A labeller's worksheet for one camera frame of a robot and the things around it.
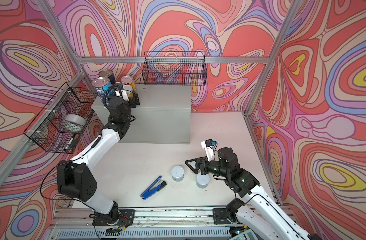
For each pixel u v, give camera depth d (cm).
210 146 61
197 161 59
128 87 77
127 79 79
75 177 43
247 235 66
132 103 73
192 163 65
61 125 72
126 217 73
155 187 82
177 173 83
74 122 71
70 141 73
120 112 60
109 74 77
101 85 71
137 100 74
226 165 51
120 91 63
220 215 73
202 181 80
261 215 47
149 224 73
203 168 59
